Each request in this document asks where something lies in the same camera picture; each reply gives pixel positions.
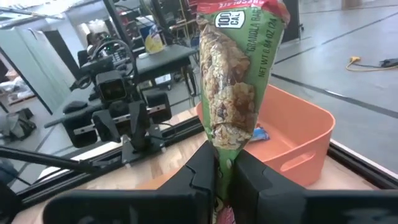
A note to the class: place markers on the red chocolate chip granola bar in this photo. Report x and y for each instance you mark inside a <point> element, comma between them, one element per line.
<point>259,133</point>
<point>236,77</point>

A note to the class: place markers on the black computer mouse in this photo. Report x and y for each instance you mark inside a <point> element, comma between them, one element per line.
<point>75,106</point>

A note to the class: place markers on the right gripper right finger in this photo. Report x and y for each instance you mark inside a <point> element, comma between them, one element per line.
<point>264,199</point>

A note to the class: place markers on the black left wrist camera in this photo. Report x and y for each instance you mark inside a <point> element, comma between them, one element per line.
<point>110,87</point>

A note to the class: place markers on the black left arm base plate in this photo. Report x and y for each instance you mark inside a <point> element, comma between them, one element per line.
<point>155,146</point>

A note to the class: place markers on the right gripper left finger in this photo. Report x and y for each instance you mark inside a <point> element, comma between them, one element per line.
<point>186,199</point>

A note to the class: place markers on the black vertical post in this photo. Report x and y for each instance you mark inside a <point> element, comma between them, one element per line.
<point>119,34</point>

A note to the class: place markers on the yellow blue bag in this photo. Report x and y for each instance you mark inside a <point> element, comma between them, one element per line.
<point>152,42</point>

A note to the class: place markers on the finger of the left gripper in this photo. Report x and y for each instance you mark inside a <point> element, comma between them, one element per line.
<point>105,127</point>
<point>140,124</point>

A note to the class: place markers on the pale green partition panel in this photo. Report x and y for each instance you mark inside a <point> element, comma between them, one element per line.
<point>31,68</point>

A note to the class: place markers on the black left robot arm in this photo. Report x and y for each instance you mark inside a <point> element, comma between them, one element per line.
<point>93,67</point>

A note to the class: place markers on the black power adaptor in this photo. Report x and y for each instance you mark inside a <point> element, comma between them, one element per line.
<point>390,63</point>

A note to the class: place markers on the dark grey desk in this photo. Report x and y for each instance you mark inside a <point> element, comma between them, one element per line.
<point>57,113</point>
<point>168,57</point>

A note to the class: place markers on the grey backpack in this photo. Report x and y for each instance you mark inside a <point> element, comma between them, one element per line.
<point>18,124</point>

